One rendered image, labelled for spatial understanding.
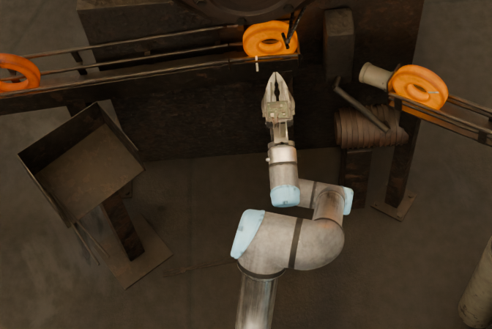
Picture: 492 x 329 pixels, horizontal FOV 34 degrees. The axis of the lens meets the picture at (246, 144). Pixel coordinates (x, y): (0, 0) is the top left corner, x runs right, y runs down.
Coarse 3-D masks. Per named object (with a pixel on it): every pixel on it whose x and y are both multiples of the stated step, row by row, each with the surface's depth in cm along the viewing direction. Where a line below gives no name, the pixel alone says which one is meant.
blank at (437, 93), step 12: (408, 72) 217; (420, 72) 216; (432, 72) 216; (396, 84) 224; (408, 84) 221; (420, 84) 218; (432, 84) 215; (444, 84) 217; (408, 96) 225; (420, 96) 225; (432, 96) 219; (444, 96) 218
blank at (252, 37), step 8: (256, 24) 224; (264, 24) 223; (272, 24) 223; (280, 24) 223; (248, 32) 225; (256, 32) 223; (264, 32) 223; (272, 32) 223; (280, 32) 223; (296, 32) 228; (248, 40) 226; (256, 40) 226; (280, 40) 226; (296, 40) 227; (248, 48) 229; (256, 48) 230; (264, 48) 232; (272, 48) 232; (280, 48) 230; (288, 48) 230; (296, 48) 230
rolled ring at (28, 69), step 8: (0, 56) 229; (8, 56) 229; (16, 56) 230; (0, 64) 229; (8, 64) 229; (16, 64) 229; (24, 64) 231; (32, 64) 233; (24, 72) 232; (32, 72) 233; (32, 80) 236; (0, 88) 240; (8, 88) 241; (16, 88) 241; (24, 88) 240
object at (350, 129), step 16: (336, 112) 244; (352, 112) 240; (384, 112) 239; (400, 112) 239; (336, 128) 243; (352, 128) 238; (368, 128) 239; (400, 128) 238; (352, 144) 241; (368, 144) 242; (384, 144) 242; (400, 144) 243; (352, 160) 252; (368, 160) 253; (352, 176) 261; (368, 176) 262; (352, 208) 282
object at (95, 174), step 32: (64, 128) 224; (96, 128) 234; (32, 160) 225; (64, 160) 231; (96, 160) 229; (128, 160) 228; (64, 192) 226; (96, 192) 225; (128, 224) 258; (128, 256) 274; (160, 256) 278
